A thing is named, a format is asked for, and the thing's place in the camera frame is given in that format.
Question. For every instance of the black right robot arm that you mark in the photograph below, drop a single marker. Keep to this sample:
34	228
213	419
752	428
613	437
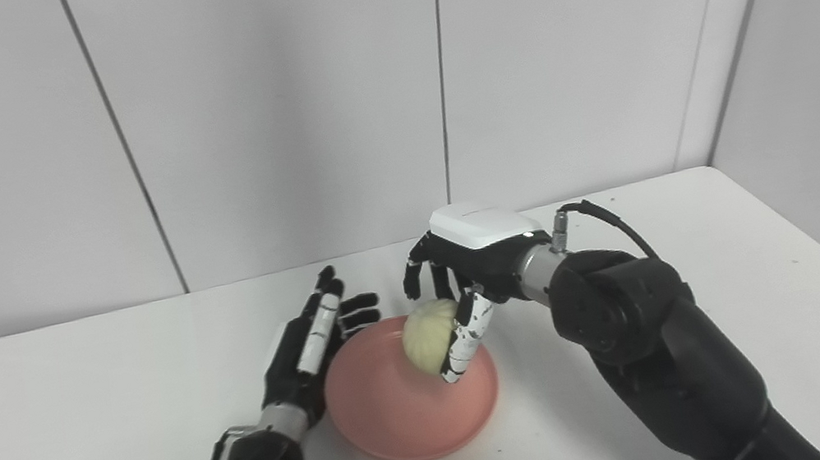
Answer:
664	354

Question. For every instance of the cream steamed bun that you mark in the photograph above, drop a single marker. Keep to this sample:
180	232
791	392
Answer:
429	337

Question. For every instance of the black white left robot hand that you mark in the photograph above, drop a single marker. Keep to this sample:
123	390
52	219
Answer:
296	370

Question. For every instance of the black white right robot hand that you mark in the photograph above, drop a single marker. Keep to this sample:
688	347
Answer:
484	251

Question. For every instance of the pink round plate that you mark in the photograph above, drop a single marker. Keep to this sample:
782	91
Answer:
400	419

